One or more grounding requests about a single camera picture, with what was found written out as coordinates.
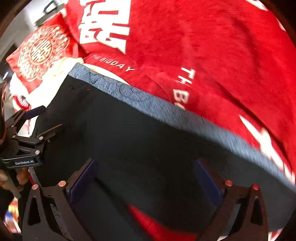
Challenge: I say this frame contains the black pants with grey waistband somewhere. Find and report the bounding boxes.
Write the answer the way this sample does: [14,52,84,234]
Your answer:
[29,59,295,240]

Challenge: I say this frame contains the person's left hand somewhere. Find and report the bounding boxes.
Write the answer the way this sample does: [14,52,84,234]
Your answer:
[0,168,29,190]

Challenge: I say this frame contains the red embroidered cushion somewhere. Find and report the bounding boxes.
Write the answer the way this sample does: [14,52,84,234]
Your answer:
[6,13,85,93]

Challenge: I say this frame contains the red sofa cover white characters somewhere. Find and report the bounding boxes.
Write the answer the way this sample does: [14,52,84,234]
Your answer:
[9,0,296,241]

